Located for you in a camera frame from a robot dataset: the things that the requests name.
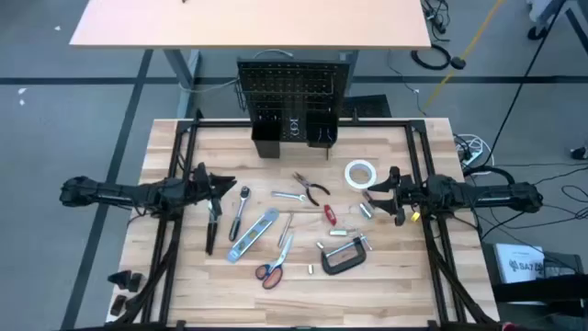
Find white printed box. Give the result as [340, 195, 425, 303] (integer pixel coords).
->
[493, 242, 547, 285]

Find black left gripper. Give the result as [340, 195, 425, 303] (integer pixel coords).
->
[186, 161, 238, 221]

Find coiled black cable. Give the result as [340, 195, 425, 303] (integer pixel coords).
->
[410, 43, 452, 72]

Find blue and orange scissors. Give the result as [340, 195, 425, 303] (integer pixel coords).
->
[254, 232, 296, 291]

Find short black pegboard bin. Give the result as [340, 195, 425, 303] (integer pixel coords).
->
[304, 111, 340, 149]

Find black cable bundle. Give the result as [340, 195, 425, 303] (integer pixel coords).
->
[420, 0, 454, 42]

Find tall black pegboard bin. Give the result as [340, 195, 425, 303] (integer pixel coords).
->
[250, 120, 283, 160]

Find black aluminium table frame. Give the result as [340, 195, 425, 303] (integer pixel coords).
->
[121, 108, 502, 331]

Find silver combination wrench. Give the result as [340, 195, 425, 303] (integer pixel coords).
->
[270, 190, 308, 203]

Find black C-clamp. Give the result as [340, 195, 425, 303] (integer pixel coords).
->
[320, 234, 374, 277]

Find white power strip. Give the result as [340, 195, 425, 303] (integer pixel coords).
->
[460, 145, 486, 168]

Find black-handled needle-nose pliers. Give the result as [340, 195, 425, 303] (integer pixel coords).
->
[291, 171, 332, 208]

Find black cart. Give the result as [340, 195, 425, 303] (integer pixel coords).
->
[481, 241, 588, 318]

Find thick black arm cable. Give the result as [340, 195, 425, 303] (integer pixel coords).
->
[462, 164, 516, 186]

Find black metal pegboard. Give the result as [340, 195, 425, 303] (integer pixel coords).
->
[235, 57, 353, 161]

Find long straight black cable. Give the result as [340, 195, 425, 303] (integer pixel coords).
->
[486, 0, 567, 157]

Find black-handled ratchet wrench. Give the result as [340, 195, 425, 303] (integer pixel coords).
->
[228, 185, 253, 244]

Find thin silver extension bar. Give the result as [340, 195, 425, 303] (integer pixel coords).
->
[277, 211, 296, 250]

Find light wooden desk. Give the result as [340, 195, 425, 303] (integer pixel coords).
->
[68, 0, 433, 120]

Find black wire pegboard basket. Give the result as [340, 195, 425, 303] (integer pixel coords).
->
[233, 68, 336, 114]

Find black floor mat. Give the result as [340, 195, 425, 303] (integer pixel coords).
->
[351, 94, 393, 120]

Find white stand with caster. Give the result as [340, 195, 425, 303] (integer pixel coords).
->
[526, 0, 560, 41]

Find white cable bundle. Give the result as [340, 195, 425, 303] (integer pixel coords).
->
[454, 132, 496, 172]

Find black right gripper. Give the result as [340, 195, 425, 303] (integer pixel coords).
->
[367, 165, 431, 226]

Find grey cable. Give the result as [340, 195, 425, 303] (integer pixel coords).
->
[177, 48, 295, 94]

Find black floor cables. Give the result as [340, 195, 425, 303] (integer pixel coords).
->
[477, 163, 588, 231]

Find white tape roll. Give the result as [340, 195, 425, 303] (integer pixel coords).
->
[344, 158, 379, 190]

